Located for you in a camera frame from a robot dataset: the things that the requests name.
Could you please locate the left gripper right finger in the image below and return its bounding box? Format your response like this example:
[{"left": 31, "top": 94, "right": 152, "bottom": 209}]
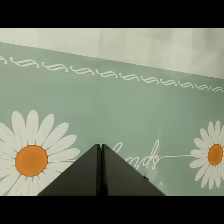
[{"left": 100, "top": 143, "right": 166, "bottom": 197}]

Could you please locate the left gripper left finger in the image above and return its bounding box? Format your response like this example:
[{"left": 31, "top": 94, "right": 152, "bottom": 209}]
[{"left": 37, "top": 143, "right": 101, "bottom": 197}]

